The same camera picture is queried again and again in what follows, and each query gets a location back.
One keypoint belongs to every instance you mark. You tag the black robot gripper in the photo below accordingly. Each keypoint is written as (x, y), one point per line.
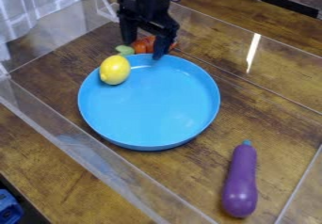
(147, 14)

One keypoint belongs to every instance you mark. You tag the orange toy carrot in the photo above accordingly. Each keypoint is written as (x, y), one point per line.
(140, 46)

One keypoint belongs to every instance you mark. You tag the yellow toy lemon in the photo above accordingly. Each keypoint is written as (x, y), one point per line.
(113, 70)

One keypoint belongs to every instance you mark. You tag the blue round plate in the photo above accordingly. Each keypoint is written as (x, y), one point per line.
(157, 109)

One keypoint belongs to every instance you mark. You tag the purple toy eggplant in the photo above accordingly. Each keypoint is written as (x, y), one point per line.
(239, 195)

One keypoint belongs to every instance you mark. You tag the blue plastic object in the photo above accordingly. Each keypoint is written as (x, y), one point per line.
(10, 210)

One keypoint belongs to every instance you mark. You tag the clear acrylic tray enclosure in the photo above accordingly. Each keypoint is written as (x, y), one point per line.
(261, 53)

